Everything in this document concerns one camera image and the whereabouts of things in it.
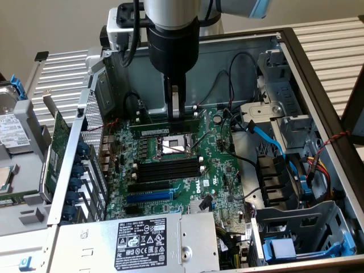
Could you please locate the dark flat panel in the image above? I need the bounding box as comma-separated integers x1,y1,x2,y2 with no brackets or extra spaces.
340,64,364,146

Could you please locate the blue expansion slot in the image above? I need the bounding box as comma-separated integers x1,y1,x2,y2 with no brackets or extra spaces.
126,190,174,204

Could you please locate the silver CPU chip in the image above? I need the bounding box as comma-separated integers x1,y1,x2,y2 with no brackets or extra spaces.
0,164,15,195

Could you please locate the yellow red wire bundle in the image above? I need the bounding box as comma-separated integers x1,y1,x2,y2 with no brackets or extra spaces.
305,155,334,201

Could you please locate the blue disk tray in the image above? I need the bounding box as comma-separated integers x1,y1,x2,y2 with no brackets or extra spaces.
263,232,357,264

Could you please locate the metal disk bay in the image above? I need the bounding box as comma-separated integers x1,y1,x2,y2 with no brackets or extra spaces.
240,49,321,156

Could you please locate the short red twisted wire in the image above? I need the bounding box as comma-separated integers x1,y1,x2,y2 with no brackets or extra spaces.
102,118,119,134

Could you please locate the arched black wire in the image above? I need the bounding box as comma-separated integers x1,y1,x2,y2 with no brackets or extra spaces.
227,52,260,111

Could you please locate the green graphics card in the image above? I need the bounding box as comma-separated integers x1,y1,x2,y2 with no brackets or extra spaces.
38,90,72,203

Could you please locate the silver power supply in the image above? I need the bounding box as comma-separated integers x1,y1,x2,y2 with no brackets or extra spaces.
55,212,221,273

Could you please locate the open PC case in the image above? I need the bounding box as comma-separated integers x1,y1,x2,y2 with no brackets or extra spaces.
47,27,364,273

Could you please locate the socket locking lever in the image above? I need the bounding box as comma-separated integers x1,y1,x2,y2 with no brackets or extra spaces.
190,129,216,151

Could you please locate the small silver heatsink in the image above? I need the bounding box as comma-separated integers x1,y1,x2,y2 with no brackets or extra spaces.
188,200,213,214

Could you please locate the small blue clip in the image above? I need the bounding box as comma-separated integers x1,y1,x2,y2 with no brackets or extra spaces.
18,255,34,272

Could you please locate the long red black twisted wire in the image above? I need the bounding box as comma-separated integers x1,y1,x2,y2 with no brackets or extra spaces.
314,130,352,164

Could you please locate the black plastic fan shroud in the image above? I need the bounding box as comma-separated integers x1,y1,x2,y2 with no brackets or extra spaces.
257,154,300,208

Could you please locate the looped black wire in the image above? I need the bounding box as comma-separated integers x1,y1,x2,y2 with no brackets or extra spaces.
123,92,148,123

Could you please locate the green RAM stick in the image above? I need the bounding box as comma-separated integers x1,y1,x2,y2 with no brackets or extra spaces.
129,118,201,139
0,191,39,208

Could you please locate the CPU socket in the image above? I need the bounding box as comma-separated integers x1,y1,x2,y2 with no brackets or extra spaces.
152,133,197,160

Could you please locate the blue flat disk wire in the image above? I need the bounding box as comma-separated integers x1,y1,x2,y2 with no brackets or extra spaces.
246,119,309,200

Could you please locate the green motherboard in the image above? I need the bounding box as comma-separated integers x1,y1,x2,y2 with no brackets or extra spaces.
104,105,253,228

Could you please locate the blue card retention clip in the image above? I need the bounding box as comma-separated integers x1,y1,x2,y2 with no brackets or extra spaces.
61,204,77,222
66,190,81,205
71,164,85,179
69,176,84,191
76,141,90,156

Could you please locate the black box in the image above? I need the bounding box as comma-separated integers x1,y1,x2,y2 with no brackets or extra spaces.
98,24,110,48

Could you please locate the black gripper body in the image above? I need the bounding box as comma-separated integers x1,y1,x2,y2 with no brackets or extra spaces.
146,16,200,77

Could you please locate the black camera cable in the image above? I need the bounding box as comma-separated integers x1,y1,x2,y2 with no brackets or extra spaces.
118,0,143,68

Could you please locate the grey disk bay cage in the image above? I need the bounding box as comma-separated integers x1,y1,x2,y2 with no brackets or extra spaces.
250,200,358,268

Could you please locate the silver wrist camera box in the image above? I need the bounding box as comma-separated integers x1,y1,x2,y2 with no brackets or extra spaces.
106,2,154,54

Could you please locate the black RAM slot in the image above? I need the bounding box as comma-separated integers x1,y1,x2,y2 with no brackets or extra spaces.
136,115,200,125
136,166,203,179
135,157,202,169
136,109,199,119
136,105,199,116
136,170,204,184
135,162,202,173
136,112,200,123

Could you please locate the long black expansion slot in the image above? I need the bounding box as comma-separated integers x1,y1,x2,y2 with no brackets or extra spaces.
127,180,171,195

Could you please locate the silver hard disk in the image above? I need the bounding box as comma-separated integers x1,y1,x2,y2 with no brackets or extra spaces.
0,85,32,156

